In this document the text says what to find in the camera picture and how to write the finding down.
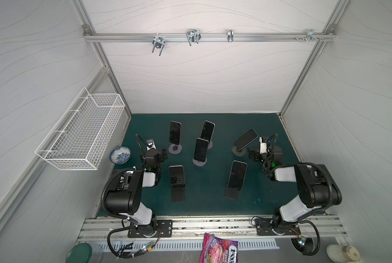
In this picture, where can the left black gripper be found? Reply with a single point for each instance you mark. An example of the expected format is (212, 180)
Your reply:
(161, 155)

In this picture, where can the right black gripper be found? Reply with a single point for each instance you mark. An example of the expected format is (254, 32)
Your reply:
(254, 154)

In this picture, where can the purple phone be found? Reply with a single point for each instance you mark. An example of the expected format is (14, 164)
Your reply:
(177, 176)

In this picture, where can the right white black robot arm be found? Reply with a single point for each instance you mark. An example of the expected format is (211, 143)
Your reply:
(317, 191)

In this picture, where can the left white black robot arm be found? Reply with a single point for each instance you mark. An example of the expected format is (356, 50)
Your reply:
(121, 195)

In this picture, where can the back right round stand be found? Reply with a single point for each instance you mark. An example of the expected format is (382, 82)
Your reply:
(237, 152)

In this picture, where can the back right tilted phone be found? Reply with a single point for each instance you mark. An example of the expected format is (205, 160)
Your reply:
(245, 139)

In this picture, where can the back left round stand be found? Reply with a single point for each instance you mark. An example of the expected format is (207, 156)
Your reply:
(175, 149)

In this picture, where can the back left phone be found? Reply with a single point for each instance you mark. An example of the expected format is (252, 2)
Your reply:
(175, 132)

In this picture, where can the front left folding stand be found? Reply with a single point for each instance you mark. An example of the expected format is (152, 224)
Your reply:
(178, 194)

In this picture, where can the folding stand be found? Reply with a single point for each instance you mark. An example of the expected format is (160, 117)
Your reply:
(178, 194)
(231, 193)

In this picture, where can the front right folding stand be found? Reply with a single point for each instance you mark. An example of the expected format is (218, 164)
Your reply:
(231, 193)

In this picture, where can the middle round stand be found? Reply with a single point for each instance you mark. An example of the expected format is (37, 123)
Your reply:
(199, 163)

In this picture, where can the back centre phone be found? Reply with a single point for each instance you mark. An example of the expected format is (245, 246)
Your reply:
(207, 130)

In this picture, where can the blue white ceramic bowl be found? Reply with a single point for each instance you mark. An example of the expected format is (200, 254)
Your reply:
(120, 155)

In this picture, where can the white vent grille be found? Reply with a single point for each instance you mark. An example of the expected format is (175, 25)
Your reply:
(197, 245)

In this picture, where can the pink snack bag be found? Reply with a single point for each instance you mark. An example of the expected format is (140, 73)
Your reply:
(217, 250)

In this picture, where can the left metal U-bolt clamp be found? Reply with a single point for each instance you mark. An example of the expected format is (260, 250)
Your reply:
(158, 43)

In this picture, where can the metal u-bolt clamp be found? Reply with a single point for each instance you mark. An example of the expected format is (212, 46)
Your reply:
(158, 43)
(193, 36)

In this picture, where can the centre metal U-bolt clamp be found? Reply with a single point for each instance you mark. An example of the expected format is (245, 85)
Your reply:
(193, 36)

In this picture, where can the aluminium cross bar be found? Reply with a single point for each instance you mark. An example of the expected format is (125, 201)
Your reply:
(205, 37)

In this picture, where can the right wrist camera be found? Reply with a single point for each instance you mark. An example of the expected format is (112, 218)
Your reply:
(263, 145)

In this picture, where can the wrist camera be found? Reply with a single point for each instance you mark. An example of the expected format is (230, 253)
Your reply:
(150, 144)
(263, 145)

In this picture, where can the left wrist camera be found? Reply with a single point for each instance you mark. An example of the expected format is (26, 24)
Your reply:
(150, 144)

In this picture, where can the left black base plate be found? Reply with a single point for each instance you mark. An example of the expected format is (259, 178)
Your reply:
(161, 228)

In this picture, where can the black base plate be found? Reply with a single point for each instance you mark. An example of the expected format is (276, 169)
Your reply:
(161, 228)
(272, 227)

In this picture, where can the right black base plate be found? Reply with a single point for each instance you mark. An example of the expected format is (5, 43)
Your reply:
(272, 227)

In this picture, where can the white wire basket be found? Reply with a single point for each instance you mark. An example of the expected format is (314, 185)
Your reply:
(80, 137)

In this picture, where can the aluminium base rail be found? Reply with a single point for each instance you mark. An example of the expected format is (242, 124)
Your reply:
(193, 228)

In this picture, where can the small metal bracket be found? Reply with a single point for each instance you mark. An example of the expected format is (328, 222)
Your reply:
(230, 35)

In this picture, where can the right metal bolt bracket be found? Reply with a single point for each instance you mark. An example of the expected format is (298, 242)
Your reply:
(310, 37)

